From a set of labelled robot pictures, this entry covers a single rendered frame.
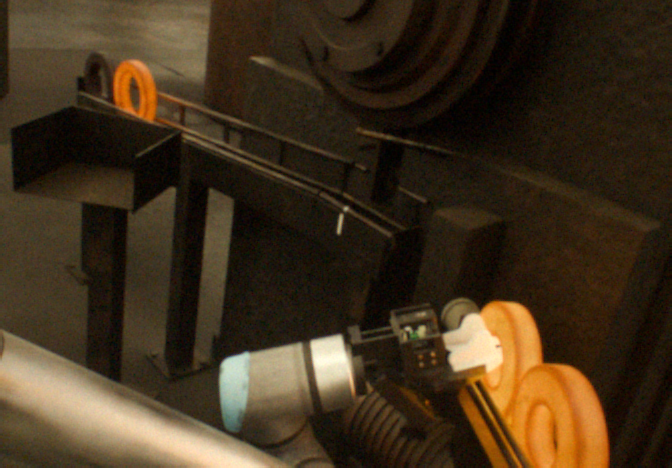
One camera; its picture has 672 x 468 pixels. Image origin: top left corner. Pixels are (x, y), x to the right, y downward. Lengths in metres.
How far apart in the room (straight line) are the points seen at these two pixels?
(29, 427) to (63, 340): 1.50
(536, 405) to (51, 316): 1.63
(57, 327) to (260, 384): 1.35
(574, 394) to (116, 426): 0.45
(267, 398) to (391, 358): 0.16
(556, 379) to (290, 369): 0.31
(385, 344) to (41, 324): 1.45
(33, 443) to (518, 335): 0.55
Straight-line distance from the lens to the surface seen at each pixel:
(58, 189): 1.53
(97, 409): 0.62
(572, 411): 0.76
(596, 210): 1.07
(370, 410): 1.11
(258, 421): 0.88
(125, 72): 1.99
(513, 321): 0.89
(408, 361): 0.86
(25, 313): 2.22
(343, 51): 1.10
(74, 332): 2.12
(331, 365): 0.85
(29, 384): 0.59
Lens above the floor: 1.21
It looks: 24 degrees down
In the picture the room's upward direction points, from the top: 10 degrees clockwise
